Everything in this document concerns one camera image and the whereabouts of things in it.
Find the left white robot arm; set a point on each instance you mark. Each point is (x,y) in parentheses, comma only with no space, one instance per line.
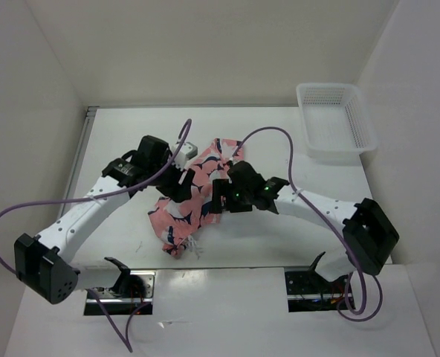
(43,261)

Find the white plastic basket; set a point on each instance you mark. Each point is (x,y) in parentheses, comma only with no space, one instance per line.
(336,121)

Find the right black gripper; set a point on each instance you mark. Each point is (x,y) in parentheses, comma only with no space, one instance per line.
(221,187)

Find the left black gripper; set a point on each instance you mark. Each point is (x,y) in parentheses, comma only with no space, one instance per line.
(179,193)

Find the pink shark print shorts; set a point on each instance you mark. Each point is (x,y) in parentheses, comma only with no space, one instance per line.
(175,223)

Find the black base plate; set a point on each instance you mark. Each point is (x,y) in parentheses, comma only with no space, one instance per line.
(309,292)
(142,294)

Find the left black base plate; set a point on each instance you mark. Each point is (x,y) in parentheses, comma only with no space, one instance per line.
(142,294)

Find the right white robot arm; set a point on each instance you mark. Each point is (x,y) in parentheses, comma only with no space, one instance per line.
(366,234)

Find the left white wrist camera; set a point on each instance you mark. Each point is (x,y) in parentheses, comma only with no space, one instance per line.
(186,153)

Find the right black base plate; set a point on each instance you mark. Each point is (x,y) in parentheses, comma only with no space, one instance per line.
(309,292)

